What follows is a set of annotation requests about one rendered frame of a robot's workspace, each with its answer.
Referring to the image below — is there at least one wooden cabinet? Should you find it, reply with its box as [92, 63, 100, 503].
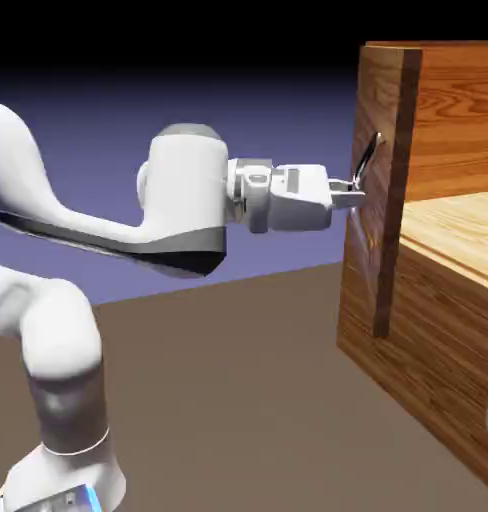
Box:
[335, 39, 488, 500]

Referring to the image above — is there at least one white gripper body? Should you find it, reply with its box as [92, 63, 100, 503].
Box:
[267, 162, 334, 234]

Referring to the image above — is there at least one wooden cabinet door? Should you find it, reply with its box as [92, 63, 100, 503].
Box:
[336, 43, 424, 340]

